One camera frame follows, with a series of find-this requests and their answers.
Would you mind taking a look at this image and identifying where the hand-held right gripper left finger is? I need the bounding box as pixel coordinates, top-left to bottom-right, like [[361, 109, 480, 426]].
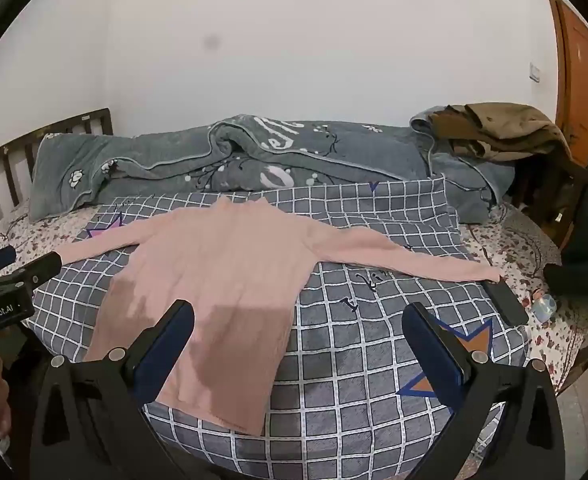
[[30, 299, 195, 480]]

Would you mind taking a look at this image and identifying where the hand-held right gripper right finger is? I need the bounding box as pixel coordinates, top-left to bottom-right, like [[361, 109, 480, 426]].
[[402, 302, 580, 480]]

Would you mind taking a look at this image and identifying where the pink knit sweater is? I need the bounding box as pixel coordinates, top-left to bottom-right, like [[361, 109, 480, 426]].
[[58, 195, 502, 437]]

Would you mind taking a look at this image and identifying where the grey checked blanket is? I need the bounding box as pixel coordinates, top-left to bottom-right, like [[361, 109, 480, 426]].
[[26, 172, 531, 480]]

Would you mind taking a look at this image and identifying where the black phone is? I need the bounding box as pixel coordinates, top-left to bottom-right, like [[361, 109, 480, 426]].
[[481, 280, 530, 327]]

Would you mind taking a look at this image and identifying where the dark wooden headboard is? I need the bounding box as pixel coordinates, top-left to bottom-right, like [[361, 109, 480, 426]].
[[0, 107, 114, 261]]

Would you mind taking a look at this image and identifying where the small plastic cup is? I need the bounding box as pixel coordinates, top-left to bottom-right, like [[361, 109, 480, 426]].
[[531, 294, 559, 322]]

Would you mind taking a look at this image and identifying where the floral bedsheet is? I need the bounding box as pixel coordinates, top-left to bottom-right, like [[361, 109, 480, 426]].
[[0, 195, 588, 396]]

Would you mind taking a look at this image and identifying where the grey floral quilt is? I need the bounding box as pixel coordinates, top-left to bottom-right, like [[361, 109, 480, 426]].
[[28, 114, 517, 224]]

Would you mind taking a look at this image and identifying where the brown jacket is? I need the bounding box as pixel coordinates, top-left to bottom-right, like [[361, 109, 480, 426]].
[[428, 102, 573, 163]]

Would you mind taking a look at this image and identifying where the orange wooden door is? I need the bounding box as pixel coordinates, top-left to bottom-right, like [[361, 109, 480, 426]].
[[545, 0, 588, 167]]

